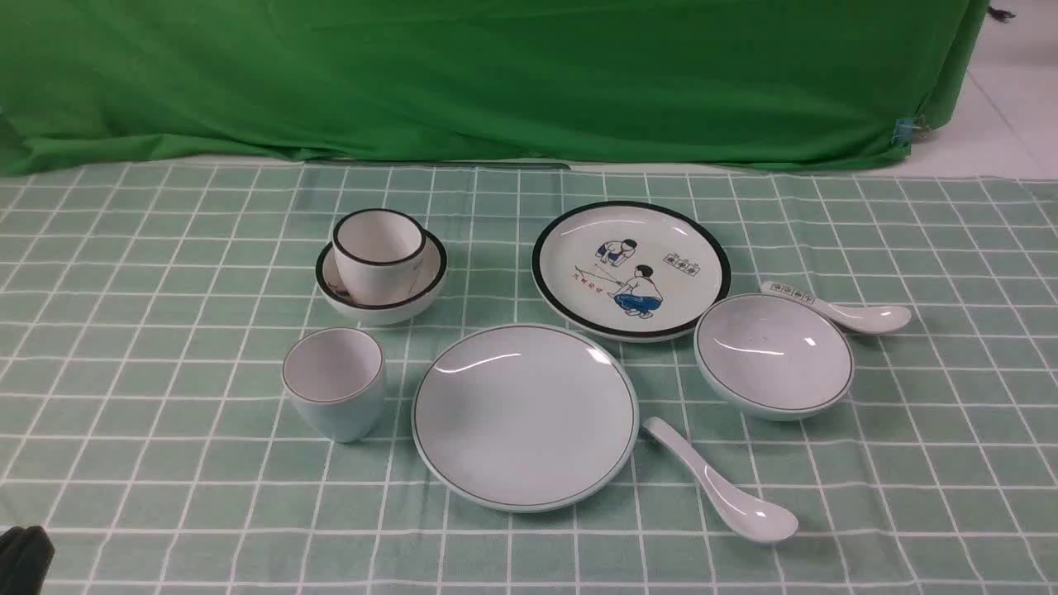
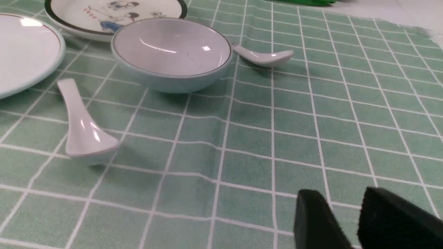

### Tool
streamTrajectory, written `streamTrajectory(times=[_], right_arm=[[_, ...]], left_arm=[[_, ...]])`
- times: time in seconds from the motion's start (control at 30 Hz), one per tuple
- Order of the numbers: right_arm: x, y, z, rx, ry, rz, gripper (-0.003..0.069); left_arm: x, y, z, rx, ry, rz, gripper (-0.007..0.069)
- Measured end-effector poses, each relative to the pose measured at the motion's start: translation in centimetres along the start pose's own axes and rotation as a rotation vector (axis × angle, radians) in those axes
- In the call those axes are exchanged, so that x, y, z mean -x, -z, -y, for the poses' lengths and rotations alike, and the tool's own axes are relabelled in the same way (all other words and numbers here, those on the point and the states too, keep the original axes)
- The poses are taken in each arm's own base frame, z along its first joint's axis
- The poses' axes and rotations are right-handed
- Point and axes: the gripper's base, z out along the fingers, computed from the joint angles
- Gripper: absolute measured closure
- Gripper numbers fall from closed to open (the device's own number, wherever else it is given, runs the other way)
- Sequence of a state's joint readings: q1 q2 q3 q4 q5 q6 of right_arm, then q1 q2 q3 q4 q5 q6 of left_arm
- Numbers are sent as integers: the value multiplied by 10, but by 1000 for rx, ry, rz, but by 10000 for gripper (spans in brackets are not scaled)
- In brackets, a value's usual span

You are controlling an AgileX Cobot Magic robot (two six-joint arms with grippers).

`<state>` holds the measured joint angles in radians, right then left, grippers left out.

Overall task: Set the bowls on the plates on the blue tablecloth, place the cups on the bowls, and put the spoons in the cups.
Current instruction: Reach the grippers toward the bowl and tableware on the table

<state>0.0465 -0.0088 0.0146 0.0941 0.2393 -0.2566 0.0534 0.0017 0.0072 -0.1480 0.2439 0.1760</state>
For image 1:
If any pale blue bowl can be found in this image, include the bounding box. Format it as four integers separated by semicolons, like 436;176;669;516
693;293;856;421

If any plain white spoon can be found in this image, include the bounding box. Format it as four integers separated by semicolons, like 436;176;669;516
642;416;798;545

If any illustrated plate black rim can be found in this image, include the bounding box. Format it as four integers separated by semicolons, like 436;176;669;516
531;201;731;344

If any green checkered tablecloth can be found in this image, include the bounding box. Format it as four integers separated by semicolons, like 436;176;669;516
1;164;1057;594

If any white bowl black rim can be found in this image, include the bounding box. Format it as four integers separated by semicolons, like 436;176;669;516
315;230;449;327

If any green backdrop cloth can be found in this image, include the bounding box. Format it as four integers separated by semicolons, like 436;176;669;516
2;1;987;176

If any white spoon with print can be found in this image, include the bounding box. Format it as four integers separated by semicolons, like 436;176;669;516
760;281;913;336

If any blue clip on backdrop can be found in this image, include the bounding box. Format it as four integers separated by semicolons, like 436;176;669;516
889;118;917;147

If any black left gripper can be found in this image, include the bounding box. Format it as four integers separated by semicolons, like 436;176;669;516
1;525;55;595

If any pale blue plate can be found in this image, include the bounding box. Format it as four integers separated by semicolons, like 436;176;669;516
409;324;640;513

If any white cup black rim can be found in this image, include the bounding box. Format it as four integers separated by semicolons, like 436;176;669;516
331;208;426;307

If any pale blue cup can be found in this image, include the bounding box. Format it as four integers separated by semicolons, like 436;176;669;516
281;327;387;444

